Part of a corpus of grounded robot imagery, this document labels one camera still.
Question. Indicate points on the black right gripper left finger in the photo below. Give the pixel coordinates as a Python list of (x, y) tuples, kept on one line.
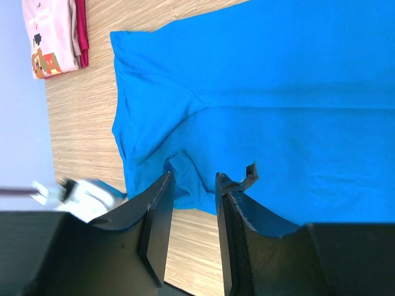
[(123, 252)]

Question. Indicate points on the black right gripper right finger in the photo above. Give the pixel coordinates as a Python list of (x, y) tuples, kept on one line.
[(265, 254)]

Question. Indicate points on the blue t shirt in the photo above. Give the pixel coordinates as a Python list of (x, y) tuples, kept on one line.
[(302, 89)]

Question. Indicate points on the folded pink t shirt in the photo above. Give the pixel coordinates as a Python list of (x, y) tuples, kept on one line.
[(52, 30)]

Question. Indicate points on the folded magenta t shirt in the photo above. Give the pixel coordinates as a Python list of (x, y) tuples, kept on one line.
[(82, 32)]

